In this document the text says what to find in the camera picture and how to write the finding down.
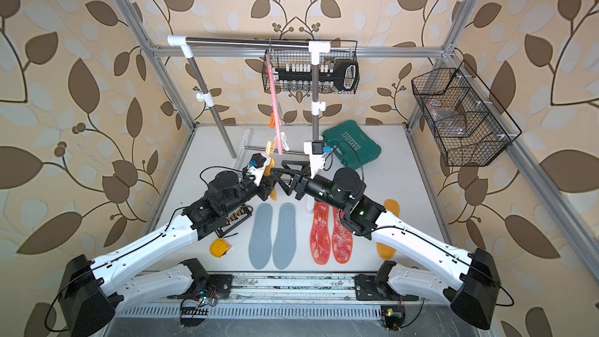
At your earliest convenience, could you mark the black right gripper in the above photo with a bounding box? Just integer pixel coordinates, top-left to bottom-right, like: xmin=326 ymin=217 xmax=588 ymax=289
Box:
xmin=275 ymin=158 xmax=349 ymax=214

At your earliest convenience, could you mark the light blue insole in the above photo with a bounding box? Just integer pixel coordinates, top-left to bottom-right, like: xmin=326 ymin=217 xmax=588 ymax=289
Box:
xmin=248 ymin=203 xmax=273 ymax=270
xmin=272 ymin=203 xmax=296 ymax=270

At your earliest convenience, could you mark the red insole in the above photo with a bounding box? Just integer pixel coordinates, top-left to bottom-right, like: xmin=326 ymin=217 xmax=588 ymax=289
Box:
xmin=310 ymin=202 xmax=331 ymax=265
xmin=332 ymin=208 xmax=353 ymax=265

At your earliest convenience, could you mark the pink multi-clip hanger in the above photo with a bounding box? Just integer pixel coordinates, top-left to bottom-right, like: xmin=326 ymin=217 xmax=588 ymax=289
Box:
xmin=265 ymin=53 xmax=284 ymax=155

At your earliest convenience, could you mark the orange yellow insole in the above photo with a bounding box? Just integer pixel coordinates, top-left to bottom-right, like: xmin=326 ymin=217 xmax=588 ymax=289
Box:
xmin=376 ymin=199 xmax=401 ymax=261
xmin=264 ymin=140 xmax=277 ymax=177

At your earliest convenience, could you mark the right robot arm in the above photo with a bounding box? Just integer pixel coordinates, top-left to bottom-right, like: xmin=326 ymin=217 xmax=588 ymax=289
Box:
xmin=271 ymin=168 xmax=504 ymax=330

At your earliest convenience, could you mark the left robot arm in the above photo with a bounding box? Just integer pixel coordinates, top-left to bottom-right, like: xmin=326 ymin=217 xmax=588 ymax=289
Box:
xmin=53 ymin=169 xmax=276 ymax=336

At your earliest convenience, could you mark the green plastic tool case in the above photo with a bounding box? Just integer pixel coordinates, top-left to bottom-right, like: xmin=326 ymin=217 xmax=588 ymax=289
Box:
xmin=322 ymin=120 xmax=382 ymax=170

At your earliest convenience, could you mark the yellow tape measure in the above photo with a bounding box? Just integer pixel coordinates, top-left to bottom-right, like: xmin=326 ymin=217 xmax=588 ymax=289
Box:
xmin=209 ymin=238 xmax=231 ymax=258

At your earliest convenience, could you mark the black socket bit set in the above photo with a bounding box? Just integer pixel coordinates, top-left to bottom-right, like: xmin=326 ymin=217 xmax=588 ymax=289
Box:
xmin=273 ymin=59 xmax=360 ymax=94

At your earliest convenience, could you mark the white clothes rack with steel bars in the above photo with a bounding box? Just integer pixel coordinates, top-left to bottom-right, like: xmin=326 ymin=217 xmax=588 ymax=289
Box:
xmin=167 ymin=34 xmax=332 ymax=214

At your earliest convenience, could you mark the plastic bag in basket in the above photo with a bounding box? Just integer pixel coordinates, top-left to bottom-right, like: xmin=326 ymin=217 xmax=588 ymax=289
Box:
xmin=427 ymin=98 xmax=467 ymax=137

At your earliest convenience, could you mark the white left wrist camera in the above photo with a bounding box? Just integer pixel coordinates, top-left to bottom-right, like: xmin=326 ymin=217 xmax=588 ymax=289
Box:
xmin=247 ymin=152 xmax=268 ymax=186

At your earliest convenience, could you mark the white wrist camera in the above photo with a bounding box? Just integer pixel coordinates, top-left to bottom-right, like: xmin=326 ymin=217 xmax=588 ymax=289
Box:
xmin=247 ymin=152 xmax=268 ymax=186
xmin=304 ymin=140 xmax=332 ymax=179

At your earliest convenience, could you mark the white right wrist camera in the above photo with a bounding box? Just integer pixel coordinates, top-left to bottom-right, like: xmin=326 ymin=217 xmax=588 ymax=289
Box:
xmin=304 ymin=140 xmax=332 ymax=179

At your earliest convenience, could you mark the aluminium frame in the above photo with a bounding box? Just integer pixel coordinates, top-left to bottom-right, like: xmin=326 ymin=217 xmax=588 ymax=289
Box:
xmin=69 ymin=0 xmax=599 ymax=337

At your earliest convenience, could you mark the black wire basket back wall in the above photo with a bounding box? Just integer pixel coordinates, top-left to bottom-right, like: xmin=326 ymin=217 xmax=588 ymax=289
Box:
xmin=261 ymin=40 xmax=358 ymax=95

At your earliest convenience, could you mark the black wire basket wall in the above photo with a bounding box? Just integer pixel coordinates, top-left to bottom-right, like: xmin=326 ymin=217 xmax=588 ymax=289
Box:
xmin=261 ymin=40 xmax=358 ymax=95
xmin=411 ymin=61 xmax=522 ymax=167

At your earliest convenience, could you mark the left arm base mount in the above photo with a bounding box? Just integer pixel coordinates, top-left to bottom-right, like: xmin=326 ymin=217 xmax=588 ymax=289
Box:
xmin=168 ymin=259 xmax=233 ymax=328

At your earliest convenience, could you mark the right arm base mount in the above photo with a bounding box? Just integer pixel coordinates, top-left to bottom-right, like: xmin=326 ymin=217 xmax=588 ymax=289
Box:
xmin=353 ymin=261 xmax=420 ymax=301

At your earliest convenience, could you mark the small electronics board with wires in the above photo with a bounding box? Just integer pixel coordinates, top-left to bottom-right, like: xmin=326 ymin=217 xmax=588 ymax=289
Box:
xmin=381 ymin=305 xmax=406 ymax=331

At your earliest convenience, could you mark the black wire basket right wall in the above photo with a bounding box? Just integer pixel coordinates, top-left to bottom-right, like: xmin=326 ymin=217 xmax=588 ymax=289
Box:
xmin=411 ymin=61 xmax=522 ymax=167

